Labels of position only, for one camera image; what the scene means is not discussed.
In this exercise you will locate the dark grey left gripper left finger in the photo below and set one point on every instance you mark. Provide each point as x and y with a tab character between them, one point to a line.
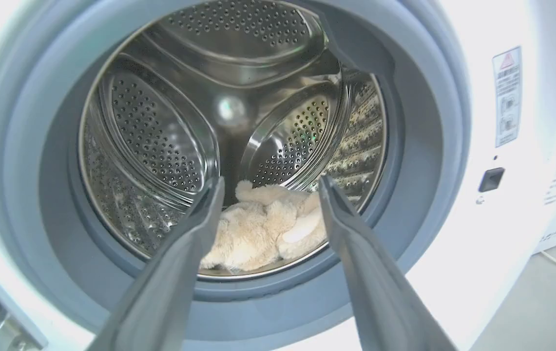
161	292

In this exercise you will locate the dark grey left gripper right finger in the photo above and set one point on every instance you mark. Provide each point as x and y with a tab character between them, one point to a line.
380	292

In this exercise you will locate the cream plush toy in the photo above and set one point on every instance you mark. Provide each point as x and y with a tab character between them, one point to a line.
263	229

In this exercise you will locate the white front-load washing machine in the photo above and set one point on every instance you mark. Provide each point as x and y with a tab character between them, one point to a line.
492	219

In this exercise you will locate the grey rubber door gasket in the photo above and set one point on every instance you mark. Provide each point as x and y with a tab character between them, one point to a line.
419	146

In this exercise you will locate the black door latch slot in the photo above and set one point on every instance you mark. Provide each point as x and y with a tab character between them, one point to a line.
491	179

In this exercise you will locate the steel perforated washer drum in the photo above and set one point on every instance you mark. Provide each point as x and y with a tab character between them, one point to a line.
229	122

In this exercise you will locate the warning label sticker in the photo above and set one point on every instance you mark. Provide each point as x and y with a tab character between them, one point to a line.
508	96

